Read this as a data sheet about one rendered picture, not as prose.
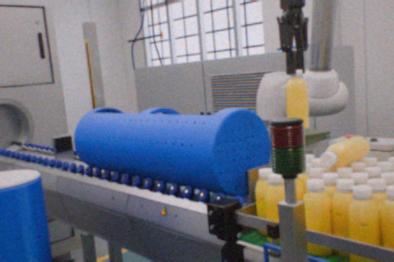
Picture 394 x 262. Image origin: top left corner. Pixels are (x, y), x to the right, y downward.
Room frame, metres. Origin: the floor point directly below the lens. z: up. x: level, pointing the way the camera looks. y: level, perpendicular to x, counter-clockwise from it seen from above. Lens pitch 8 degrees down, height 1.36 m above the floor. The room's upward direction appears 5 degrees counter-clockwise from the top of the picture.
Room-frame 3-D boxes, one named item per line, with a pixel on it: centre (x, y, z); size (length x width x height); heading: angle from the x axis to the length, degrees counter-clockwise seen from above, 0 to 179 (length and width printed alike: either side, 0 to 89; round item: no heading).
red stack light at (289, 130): (0.82, -0.17, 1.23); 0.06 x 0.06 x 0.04
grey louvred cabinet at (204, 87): (3.90, -0.30, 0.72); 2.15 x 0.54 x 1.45; 40
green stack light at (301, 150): (0.82, -0.17, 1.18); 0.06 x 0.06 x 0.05
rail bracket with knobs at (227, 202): (1.18, -0.06, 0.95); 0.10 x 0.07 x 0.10; 132
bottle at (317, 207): (1.03, -0.28, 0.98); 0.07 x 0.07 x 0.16
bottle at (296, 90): (1.36, -0.32, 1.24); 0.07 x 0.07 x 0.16
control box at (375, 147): (1.39, -0.54, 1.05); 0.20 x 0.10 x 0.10; 42
